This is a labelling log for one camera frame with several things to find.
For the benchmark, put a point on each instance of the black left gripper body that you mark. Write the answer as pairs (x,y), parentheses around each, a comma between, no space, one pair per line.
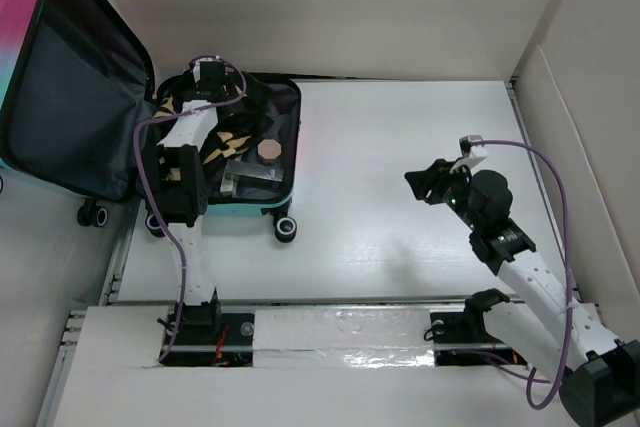
(227,92)

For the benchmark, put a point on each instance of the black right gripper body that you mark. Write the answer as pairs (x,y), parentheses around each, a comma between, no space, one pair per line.
(458,191)

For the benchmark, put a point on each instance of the black and tan blanket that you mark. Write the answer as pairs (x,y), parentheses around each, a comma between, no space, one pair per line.
(240,126)

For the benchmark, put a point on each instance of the black cosmetic box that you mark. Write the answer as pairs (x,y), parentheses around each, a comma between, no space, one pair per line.
(249,172)

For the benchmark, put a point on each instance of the pink and teal suitcase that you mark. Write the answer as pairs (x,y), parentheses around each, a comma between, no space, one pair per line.
(76,83)

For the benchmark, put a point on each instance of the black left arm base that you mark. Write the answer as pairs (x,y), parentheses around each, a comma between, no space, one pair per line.
(207,336)

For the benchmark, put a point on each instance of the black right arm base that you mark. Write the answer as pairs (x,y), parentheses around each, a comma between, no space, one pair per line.
(456,343)

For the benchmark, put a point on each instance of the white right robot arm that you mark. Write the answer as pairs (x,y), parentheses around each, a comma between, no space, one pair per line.
(594,373)

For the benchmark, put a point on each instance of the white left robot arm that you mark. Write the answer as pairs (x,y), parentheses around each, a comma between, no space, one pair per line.
(171,166)

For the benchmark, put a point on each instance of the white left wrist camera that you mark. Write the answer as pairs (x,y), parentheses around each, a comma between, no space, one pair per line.
(208,69)

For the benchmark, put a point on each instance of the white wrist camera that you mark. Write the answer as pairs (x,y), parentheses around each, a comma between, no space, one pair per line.
(208,69)
(473,153)

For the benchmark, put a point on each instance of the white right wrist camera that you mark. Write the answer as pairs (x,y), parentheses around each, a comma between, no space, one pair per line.
(473,153)

